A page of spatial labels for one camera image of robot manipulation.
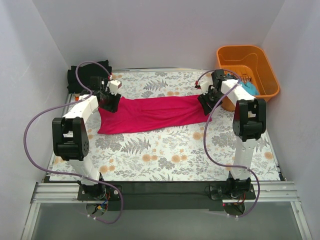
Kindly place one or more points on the orange plastic basket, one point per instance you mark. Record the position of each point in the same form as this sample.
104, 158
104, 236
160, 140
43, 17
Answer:
251, 64

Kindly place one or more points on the folded black t shirt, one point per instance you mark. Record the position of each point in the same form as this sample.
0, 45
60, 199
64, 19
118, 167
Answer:
86, 74

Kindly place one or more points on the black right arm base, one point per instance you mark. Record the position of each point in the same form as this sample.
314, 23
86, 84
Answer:
235, 190

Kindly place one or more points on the pink t shirt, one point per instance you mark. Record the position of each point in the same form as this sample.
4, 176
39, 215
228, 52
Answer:
147, 114

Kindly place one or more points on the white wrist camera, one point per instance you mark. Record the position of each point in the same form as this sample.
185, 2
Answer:
114, 86
204, 86

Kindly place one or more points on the floral patterned table mat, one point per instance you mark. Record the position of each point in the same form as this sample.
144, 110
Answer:
196, 152

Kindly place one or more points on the aluminium frame rail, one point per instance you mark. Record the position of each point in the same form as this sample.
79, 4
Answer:
167, 211

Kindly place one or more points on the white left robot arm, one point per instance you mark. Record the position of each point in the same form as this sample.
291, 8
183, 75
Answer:
70, 138

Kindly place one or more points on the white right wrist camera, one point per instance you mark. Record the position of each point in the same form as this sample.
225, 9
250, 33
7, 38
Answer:
204, 86

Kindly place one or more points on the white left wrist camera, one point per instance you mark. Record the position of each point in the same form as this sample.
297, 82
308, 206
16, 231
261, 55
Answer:
114, 86

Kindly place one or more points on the teal t shirt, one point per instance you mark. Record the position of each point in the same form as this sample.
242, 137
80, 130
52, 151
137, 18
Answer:
250, 88

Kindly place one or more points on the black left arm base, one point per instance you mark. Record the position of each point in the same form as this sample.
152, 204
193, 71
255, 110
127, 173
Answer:
100, 194

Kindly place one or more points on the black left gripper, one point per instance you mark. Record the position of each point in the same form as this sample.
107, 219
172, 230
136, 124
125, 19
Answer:
109, 102

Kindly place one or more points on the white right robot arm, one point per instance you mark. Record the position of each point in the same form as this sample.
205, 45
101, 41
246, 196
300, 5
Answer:
249, 123

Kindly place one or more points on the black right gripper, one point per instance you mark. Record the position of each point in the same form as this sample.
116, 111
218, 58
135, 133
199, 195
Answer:
206, 103

